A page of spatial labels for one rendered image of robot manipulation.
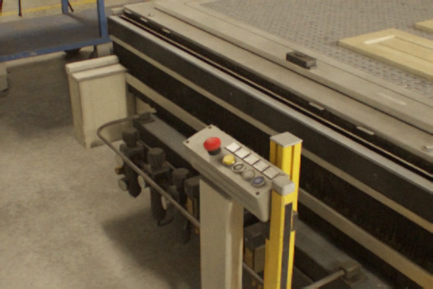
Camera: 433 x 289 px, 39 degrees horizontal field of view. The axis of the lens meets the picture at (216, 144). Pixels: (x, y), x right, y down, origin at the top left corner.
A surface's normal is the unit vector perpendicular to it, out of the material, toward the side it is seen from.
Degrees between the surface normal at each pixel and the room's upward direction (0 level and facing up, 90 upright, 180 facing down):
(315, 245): 0
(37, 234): 0
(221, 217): 90
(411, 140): 0
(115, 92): 90
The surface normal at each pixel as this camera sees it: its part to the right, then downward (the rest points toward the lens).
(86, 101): 0.55, 0.38
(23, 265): 0.00, -0.89
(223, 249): -0.83, 0.25
